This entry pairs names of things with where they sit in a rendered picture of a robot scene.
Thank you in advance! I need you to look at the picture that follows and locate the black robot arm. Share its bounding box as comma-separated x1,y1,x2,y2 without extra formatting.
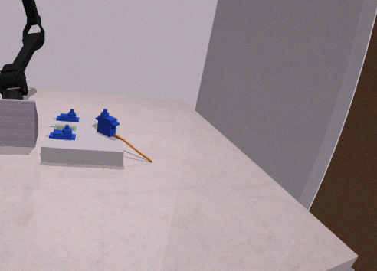
0,0,45,100

